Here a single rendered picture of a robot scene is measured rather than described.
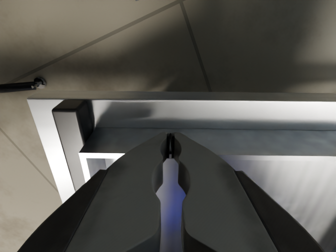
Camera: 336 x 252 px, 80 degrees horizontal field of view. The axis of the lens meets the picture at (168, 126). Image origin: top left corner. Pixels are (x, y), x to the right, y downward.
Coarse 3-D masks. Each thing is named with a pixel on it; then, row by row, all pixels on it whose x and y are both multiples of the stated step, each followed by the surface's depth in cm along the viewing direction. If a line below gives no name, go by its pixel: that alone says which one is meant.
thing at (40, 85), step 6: (36, 78) 103; (42, 78) 103; (0, 84) 94; (6, 84) 95; (12, 84) 95; (18, 84) 96; (24, 84) 97; (30, 84) 98; (36, 84) 101; (42, 84) 104; (0, 90) 94; (6, 90) 95; (12, 90) 96; (18, 90) 97; (24, 90) 99
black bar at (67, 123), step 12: (60, 108) 14; (72, 108) 14; (84, 108) 15; (60, 120) 14; (72, 120) 14; (84, 120) 15; (60, 132) 14; (72, 132) 14; (84, 132) 15; (72, 144) 15; (72, 156) 15; (72, 168) 16; (72, 180) 17; (84, 180) 17
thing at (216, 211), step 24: (192, 144) 11; (192, 168) 9; (216, 168) 9; (192, 192) 8; (216, 192) 8; (240, 192) 8; (192, 216) 7; (216, 216) 7; (240, 216) 7; (192, 240) 6; (216, 240) 6; (240, 240) 6; (264, 240) 6
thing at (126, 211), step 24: (144, 144) 11; (168, 144) 12; (120, 168) 9; (144, 168) 9; (96, 192) 8; (120, 192) 8; (144, 192) 8; (96, 216) 7; (120, 216) 7; (144, 216) 7; (72, 240) 6; (96, 240) 6; (120, 240) 6; (144, 240) 6
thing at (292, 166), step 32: (96, 128) 16; (128, 128) 16; (160, 128) 16; (96, 160) 16; (256, 160) 18; (288, 160) 18; (320, 160) 14; (160, 192) 20; (288, 192) 19; (320, 192) 19; (320, 224) 22
